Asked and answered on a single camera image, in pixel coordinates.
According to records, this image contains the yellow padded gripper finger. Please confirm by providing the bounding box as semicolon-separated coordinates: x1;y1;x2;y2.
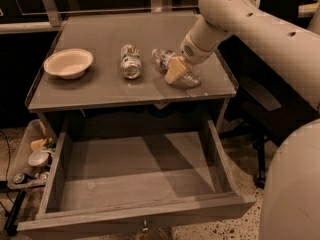
165;57;188;84

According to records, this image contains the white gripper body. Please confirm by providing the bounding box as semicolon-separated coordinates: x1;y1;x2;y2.
180;16;232;65

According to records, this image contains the clear plastic water bottle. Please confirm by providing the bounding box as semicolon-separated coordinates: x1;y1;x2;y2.
152;49;201;89

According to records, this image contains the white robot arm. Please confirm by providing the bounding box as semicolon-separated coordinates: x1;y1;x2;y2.
180;0;320;240

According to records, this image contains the grey counter cabinet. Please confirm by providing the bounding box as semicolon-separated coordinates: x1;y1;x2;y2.
25;9;240;135

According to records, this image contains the grey wooden open drawer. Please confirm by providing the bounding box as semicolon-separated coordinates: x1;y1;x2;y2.
18;120;255;240

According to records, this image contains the green soda can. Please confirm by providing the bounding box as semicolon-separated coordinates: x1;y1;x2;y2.
120;44;142;80

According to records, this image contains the black office chair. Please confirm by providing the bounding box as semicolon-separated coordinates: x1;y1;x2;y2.
219;0;319;188

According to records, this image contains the white paper bowl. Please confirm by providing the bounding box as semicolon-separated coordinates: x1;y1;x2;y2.
44;49;93;80

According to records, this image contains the metal railing bar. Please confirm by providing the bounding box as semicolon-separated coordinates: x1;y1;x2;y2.
0;0;320;35

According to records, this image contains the yellow item in bin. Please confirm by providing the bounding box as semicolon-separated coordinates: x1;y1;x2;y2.
30;139;47;151

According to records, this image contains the white lidded cup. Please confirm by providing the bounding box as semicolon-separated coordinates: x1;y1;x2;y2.
28;149;50;168

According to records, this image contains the clear plastic bin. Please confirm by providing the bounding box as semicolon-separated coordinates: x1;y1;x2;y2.
8;119;56;189

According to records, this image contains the small can in bin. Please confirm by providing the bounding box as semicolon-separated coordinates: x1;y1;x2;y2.
13;173;27;184

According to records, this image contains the black stand leg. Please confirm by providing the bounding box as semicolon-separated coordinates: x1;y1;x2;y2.
3;190;26;236

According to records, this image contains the metal drawer handle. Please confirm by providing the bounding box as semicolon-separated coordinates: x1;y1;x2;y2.
134;218;172;240

